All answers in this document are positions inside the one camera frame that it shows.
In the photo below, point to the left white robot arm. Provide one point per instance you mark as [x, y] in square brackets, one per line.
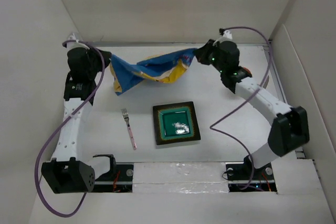
[66, 172]

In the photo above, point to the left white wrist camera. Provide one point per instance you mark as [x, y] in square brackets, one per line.
[73, 36]

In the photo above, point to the blue yellow cartoon placemat cloth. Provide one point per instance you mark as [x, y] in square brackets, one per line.
[165, 68]

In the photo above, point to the pink handled knife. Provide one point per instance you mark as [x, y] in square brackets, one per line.
[266, 83]

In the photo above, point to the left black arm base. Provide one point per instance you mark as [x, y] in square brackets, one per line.
[115, 176]

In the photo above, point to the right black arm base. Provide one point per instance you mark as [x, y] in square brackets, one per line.
[240, 177]

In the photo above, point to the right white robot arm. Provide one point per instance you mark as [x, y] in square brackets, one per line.
[289, 125]

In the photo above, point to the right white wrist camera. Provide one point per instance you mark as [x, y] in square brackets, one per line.
[225, 34]

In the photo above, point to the pink handled fork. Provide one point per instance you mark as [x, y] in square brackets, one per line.
[126, 119]

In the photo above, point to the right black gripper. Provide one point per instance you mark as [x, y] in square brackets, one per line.
[202, 52]

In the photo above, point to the green square ceramic plate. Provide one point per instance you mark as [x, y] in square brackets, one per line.
[175, 123]

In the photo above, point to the pink plastic cup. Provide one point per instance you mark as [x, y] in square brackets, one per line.
[247, 71]

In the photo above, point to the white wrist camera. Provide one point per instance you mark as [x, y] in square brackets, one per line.
[73, 36]
[225, 34]

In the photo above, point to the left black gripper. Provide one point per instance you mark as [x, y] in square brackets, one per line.
[104, 56]

